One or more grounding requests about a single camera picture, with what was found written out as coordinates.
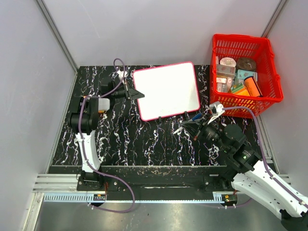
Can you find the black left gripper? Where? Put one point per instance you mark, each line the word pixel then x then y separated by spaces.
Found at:
pixel 134 94

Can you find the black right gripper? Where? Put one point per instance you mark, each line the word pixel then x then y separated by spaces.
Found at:
pixel 193 127

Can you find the white marker blue cap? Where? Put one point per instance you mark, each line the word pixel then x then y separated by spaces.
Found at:
pixel 183 124

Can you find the pink framed whiteboard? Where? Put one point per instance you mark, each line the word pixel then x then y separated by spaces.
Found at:
pixel 168 90

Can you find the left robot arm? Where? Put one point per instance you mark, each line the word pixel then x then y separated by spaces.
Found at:
pixel 83 119

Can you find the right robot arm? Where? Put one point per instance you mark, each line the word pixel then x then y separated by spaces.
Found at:
pixel 248 173

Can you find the orange sponge pack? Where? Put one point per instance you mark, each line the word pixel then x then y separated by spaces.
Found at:
pixel 101 104

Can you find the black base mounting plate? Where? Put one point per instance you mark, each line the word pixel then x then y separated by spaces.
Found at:
pixel 201 178

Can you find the pink snack box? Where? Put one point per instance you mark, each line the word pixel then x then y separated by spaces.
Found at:
pixel 224 70

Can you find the orange cylinder can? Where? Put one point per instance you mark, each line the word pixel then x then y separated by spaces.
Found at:
pixel 252 87

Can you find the teal small box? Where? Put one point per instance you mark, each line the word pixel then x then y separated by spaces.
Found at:
pixel 243 74

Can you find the pink round roll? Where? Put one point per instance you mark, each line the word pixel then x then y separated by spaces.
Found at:
pixel 227 61

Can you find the red plastic basket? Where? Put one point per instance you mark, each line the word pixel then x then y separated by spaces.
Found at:
pixel 232 92

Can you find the brown round tin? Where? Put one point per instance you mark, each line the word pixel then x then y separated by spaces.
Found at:
pixel 245 63

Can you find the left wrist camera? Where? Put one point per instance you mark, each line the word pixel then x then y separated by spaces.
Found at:
pixel 122 76

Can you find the white cable duct rail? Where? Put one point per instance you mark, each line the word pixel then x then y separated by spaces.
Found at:
pixel 143 196

